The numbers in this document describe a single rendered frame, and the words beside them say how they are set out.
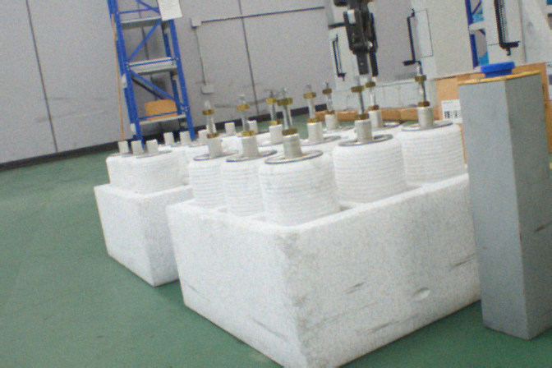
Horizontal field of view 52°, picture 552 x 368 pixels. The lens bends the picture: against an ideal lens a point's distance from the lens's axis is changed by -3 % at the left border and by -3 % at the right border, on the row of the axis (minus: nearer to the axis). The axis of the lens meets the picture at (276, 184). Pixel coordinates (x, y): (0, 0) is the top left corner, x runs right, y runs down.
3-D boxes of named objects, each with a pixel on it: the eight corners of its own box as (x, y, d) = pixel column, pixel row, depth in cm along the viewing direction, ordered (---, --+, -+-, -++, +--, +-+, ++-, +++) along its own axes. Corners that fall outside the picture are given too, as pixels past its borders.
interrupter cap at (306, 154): (254, 166, 75) (253, 160, 75) (303, 154, 79) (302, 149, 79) (283, 167, 69) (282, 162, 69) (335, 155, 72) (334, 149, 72)
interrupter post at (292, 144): (281, 162, 74) (277, 136, 74) (297, 158, 75) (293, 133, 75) (291, 163, 72) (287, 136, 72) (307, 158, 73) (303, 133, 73)
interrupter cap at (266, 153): (244, 156, 89) (243, 152, 89) (287, 152, 85) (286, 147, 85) (215, 166, 83) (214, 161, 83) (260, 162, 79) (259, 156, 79)
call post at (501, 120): (517, 308, 77) (494, 78, 72) (563, 320, 71) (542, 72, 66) (482, 327, 74) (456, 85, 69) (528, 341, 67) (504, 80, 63)
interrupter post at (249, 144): (249, 158, 86) (246, 135, 85) (263, 157, 84) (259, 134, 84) (241, 161, 84) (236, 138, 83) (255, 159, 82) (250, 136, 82)
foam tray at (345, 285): (359, 246, 120) (346, 159, 117) (518, 281, 86) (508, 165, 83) (184, 305, 101) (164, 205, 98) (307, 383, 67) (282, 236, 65)
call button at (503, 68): (496, 80, 70) (494, 63, 70) (523, 76, 67) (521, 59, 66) (474, 84, 68) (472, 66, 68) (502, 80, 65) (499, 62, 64)
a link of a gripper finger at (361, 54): (355, 43, 90) (360, 75, 91) (351, 42, 87) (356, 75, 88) (364, 41, 89) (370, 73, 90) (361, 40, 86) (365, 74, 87)
